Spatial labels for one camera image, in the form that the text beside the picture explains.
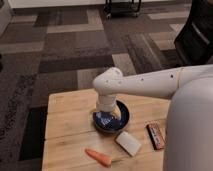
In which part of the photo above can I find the orange carrot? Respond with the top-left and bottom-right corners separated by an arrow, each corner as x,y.
85,148 -> 112,167

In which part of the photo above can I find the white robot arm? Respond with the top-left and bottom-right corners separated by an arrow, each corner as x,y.
93,64 -> 213,171

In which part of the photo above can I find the black rolling cart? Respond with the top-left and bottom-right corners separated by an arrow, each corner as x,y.
103,0 -> 142,19

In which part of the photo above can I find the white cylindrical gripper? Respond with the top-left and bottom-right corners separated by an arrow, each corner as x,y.
94,95 -> 121,122

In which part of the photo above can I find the dark blue ceramic bowl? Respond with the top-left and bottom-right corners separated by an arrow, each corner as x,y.
92,100 -> 130,133

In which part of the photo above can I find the black office chair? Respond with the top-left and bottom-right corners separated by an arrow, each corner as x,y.
174,0 -> 213,65

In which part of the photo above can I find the white rectangular sponge block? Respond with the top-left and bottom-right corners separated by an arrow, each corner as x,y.
115,131 -> 141,156

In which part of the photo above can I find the red brown snack bar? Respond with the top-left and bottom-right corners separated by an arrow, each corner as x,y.
146,123 -> 165,150

